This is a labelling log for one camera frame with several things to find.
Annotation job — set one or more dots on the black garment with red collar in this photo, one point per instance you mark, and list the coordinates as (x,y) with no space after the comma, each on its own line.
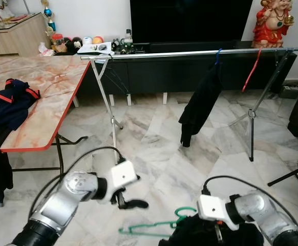
(190,236)

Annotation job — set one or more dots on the green plastic clothes hanger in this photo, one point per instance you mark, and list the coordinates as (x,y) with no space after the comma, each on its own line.
(182,209)

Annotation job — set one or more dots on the navy garment with red stripes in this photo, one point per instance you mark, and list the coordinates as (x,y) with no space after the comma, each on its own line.
(5,107)

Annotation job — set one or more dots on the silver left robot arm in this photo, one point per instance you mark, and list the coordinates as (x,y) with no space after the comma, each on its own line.
(62,200)

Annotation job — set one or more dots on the blue clothes hanger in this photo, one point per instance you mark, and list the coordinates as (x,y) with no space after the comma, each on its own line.
(218,55)

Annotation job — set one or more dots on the red clothes hanger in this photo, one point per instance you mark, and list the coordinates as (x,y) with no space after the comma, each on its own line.
(251,72)

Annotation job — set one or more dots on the black metal stand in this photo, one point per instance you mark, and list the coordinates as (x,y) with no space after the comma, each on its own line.
(292,177)

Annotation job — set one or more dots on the plain black garment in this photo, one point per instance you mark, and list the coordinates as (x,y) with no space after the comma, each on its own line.
(200,102)

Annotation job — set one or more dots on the black low TV cabinet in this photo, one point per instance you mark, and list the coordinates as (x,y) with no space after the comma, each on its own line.
(164,72)

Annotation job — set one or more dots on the marble-print folding table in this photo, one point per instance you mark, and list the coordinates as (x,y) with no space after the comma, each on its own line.
(51,92)

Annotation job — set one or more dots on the stack of white papers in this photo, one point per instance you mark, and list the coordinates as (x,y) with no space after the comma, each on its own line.
(95,49)

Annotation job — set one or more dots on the silver metal clothes rack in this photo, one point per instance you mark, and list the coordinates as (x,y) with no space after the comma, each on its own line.
(190,53)

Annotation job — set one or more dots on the clear plastic bottle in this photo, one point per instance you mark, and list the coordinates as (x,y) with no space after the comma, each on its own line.
(128,37)

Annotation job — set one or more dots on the orange round toy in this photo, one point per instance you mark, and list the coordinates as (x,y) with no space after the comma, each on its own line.
(98,39)

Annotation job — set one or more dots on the white round toy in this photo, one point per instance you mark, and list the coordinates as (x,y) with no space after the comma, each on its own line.
(87,40)

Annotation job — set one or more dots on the black mouse-ears toy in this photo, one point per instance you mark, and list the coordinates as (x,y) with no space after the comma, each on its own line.
(75,42)

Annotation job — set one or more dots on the jar with red lid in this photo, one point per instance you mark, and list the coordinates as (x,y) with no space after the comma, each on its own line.
(59,43)

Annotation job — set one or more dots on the white pink tissue packet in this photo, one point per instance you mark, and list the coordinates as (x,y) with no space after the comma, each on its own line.
(45,49)

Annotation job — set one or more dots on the large black television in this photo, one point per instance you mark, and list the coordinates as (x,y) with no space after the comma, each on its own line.
(190,20)

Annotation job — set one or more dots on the blue trophy ornament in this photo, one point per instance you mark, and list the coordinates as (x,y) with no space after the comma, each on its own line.
(49,15)

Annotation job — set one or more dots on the beige wooden sideboard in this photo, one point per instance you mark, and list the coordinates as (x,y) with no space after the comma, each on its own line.
(16,38)

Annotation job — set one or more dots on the red laughing Buddha statue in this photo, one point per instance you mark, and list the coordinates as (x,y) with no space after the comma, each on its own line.
(272,25)

